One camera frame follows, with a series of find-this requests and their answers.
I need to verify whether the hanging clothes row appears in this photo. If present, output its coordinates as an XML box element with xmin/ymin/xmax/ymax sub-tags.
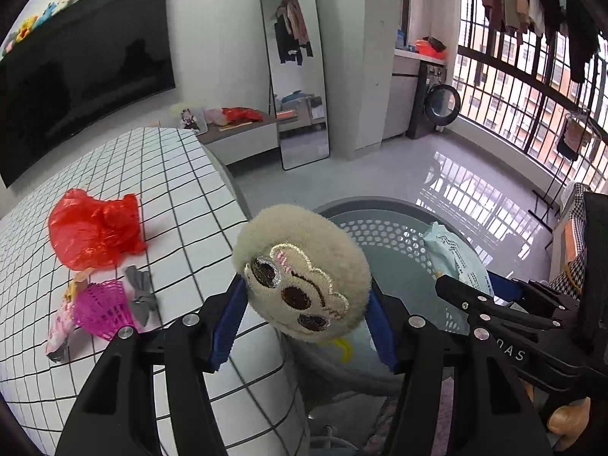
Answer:
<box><xmin>481</xmin><ymin>0</ymin><xmax>600</xmax><ymax>84</ymax></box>

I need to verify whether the pink snack wrapper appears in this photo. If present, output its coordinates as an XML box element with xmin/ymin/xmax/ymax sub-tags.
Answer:
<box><xmin>45</xmin><ymin>268</ymin><xmax>94</xmax><ymax>363</ymax></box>

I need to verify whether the red bag on cabinet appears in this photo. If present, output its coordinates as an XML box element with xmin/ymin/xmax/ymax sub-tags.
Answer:
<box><xmin>222</xmin><ymin>107</ymin><xmax>264</xmax><ymax>124</ymax></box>

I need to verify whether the magenta mesh net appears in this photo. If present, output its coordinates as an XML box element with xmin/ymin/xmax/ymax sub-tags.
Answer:
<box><xmin>73</xmin><ymin>280</ymin><xmax>141</xmax><ymax>342</ymax></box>

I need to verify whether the checkered fabric sofa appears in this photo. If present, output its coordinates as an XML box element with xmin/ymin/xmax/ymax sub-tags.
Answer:
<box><xmin>549</xmin><ymin>182</ymin><xmax>607</xmax><ymax>299</ymax></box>

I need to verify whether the red plastic bag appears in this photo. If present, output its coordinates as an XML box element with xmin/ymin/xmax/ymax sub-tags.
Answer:
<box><xmin>47</xmin><ymin>188</ymin><xmax>146</xmax><ymax>271</ymax></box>

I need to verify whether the person's hand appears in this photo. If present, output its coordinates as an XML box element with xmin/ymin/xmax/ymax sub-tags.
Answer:
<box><xmin>547</xmin><ymin>397</ymin><xmax>591</xmax><ymax>451</ymax></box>

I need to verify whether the framed cartoon picture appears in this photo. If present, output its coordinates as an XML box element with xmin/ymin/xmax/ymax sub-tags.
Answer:
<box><xmin>179</xmin><ymin>107</ymin><xmax>208</xmax><ymax>134</ymax></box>

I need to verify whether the grey low tv cabinet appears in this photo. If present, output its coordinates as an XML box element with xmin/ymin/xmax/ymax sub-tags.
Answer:
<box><xmin>197</xmin><ymin>113</ymin><xmax>278</xmax><ymax>166</ymax></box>

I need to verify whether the black drying rack stand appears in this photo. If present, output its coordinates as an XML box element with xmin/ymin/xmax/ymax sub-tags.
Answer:
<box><xmin>527</xmin><ymin>110</ymin><xmax>607</xmax><ymax>235</ymax></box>

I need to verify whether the orange basin on counter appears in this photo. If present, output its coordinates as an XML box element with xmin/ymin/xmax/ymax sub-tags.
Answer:
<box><xmin>414</xmin><ymin>36</ymin><xmax>447</xmax><ymax>61</ymax></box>

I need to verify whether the cream plush doll head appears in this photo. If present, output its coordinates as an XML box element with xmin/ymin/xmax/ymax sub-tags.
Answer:
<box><xmin>232</xmin><ymin>204</ymin><xmax>372</xmax><ymax>343</ymax></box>

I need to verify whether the grey fabric bow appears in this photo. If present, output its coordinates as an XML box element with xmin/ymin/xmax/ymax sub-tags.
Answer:
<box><xmin>123</xmin><ymin>266</ymin><xmax>158</xmax><ymax>327</ymax></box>

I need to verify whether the black wall television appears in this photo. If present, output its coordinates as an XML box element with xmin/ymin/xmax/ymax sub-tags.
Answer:
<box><xmin>1</xmin><ymin>0</ymin><xmax>175</xmax><ymax>185</ymax></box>

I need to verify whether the grey perforated laundry basket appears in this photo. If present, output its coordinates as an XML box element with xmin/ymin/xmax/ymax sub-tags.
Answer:
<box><xmin>283</xmin><ymin>196</ymin><xmax>469</xmax><ymax>398</ymax></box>

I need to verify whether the standing floor mirror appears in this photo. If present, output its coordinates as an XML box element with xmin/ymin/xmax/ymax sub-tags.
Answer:
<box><xmin>260</xmin><ymin>0</ymin><xmax>330</xmax><ymax>171</ymax></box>

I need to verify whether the light blue wet-wipe pack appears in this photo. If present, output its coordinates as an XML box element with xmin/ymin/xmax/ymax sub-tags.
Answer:
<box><xmin>423</xmin><ymin>221</ymin><xmax>495</xmax><ymax>296</ymax></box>

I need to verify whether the front-load washing machine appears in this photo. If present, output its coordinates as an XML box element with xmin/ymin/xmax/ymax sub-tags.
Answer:
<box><xmin>406</xmin><ymin>62</ymin><xmax>462</xmax><ymax>139</ymax></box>

